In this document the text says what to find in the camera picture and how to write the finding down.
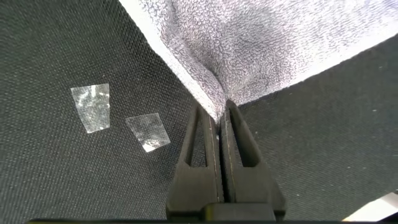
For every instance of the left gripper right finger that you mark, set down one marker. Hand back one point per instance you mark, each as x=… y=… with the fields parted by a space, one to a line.
x=252 y=186

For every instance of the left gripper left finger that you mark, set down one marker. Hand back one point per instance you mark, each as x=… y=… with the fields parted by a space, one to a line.
x=192 y=186

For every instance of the grey towel orange white pattern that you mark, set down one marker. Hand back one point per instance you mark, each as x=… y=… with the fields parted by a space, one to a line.
x=248 y=46

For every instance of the clear tape piece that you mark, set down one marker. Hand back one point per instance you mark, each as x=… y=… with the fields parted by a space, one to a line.
x=148 y=132
x=91 y=107

